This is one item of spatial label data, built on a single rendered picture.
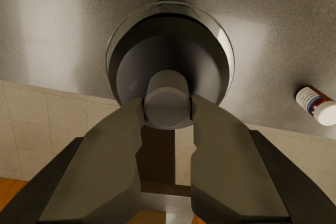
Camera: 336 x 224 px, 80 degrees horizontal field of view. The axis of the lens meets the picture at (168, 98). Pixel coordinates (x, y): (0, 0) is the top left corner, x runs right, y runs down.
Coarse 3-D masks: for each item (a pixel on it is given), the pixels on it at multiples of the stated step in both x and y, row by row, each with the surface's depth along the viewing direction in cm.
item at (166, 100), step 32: (128, 32) 14; (160, 32) 13; (192, 32) 13; (128, 64) 14; (160, 64) 14; (192, 64) 13; (224, 64) 14; (128, 96) 15; (160, 96) 11; (160, 128) 16
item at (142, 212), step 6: (144, 210) 62; (150, 210) 62; (138, 216) 60; (144, 216) 60; (150, 216) 60; (156, 216) 61; (162, 216) 61; (126, 222) 58; (132, 222) 58; (138, 222) 58; (144, 222) 58; (150, 222) 59; (156, 222) 59; (162, 222) 59
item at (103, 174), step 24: (120, 120) 10; (144, 120) 12; (96, 144) 9; (120, 144) 8; (72, 168) 7; (96, 168) 7; (120, 168) 7; (72, 192) 7; (96, 192) 6; (120, 192) 6; (48, 216) 6; (72, 216) 6; (96, 216) 6; (120, 216) 7
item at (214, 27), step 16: (128, 16) 15; (144, 16) 15; (160, 16) 15; (176, 16) 15; (192, 16) 15; (208, 16) 15; (112, 32) 15; (224, 32) 15; (112, 48) 16; (224, 48) 16; (224, 96) 18
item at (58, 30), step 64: (0, 0) 35; (64, 0) 35; (128, 0) 35; (192, 0) 35; (256, 0) 34; (320, 0) 34; (0, 64) 41; (64, 64) 41; (256, 64) 40; (320, 64) 39; (320, 128) 46
